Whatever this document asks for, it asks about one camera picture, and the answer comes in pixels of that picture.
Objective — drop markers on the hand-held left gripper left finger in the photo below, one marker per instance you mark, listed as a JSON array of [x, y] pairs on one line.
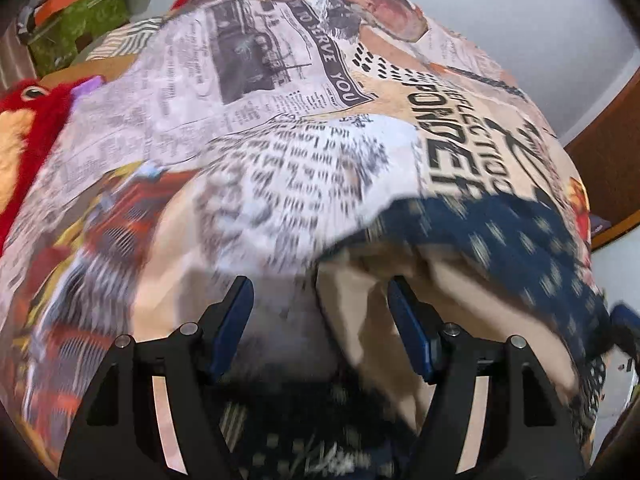
[[231, 325]]

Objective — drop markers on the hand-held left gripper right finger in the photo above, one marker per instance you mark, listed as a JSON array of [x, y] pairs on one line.
[[410, 327]]

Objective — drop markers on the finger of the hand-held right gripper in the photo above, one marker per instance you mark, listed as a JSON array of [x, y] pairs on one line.
[[625, 330]]

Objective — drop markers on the navy patterned garment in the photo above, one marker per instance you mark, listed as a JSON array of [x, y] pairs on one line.
[[500, 240]]

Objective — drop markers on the printed blanket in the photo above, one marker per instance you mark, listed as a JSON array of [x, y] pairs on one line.
[[250, 160]]

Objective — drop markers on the red plush toy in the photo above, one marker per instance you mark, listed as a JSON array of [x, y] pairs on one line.
[[25, 125]]

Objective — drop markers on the orange box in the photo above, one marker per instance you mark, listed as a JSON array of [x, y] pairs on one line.
[[62, 2]]

